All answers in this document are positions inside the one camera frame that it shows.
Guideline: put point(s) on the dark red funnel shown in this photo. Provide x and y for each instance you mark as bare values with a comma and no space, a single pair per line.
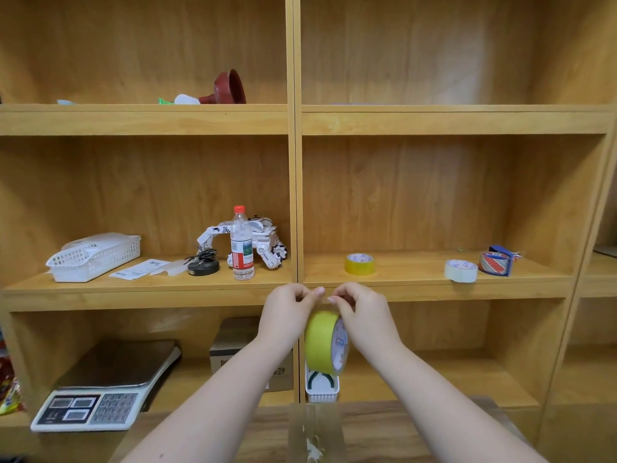
228,87

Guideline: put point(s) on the cardboard box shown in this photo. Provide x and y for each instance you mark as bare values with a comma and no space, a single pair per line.
231,349

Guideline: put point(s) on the white tape roll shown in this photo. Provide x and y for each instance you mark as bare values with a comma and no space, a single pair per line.
460,271

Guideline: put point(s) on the small white slotted basket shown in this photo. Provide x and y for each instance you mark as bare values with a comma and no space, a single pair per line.
322,391

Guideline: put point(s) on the wooden shelf unit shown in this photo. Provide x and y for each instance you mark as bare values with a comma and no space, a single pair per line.
434,197

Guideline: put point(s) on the white plastic basket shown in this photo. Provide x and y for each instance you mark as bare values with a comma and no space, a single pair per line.
94,257

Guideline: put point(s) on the digital weighing scale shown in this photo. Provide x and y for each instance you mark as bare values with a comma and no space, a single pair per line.
103,388

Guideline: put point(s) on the clear tape strip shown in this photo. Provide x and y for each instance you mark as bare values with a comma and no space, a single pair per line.
315,431

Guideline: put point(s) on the colourful snack packets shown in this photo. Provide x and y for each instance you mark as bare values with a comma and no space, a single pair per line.
7,385

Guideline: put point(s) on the white plastic piece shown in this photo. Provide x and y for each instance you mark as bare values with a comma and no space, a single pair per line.
186,99

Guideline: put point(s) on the clear plastic sheet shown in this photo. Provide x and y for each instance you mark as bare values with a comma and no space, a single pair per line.
177,268

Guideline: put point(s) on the person's left forearm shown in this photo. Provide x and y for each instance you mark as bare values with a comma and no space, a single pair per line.
212,405

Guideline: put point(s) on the water bottle with red cap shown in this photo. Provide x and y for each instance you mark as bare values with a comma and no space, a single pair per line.
242,248

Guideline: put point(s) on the person's right hand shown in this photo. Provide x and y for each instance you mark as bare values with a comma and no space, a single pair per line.
369,323

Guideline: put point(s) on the white paper label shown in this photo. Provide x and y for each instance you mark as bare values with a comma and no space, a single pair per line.
140,269

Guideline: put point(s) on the person's right thumb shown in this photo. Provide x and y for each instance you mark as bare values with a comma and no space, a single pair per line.
340,303

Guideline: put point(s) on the large yellow tape roll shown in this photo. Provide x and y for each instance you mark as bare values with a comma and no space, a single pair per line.
320,343

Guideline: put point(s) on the person's left hand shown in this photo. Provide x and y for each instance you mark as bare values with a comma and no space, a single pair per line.
282,318

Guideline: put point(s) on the person's left thumb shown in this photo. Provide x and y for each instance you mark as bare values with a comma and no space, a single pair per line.
312,296

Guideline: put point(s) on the small yellow tape roll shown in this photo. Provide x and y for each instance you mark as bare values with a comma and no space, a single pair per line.
359,265

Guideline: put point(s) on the person's right forearm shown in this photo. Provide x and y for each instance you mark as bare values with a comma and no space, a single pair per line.
443,409

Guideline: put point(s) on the red striped tape with dispenser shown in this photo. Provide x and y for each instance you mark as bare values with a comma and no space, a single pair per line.
496,262

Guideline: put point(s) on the white toy robot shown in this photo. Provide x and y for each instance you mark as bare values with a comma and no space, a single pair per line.
265,241

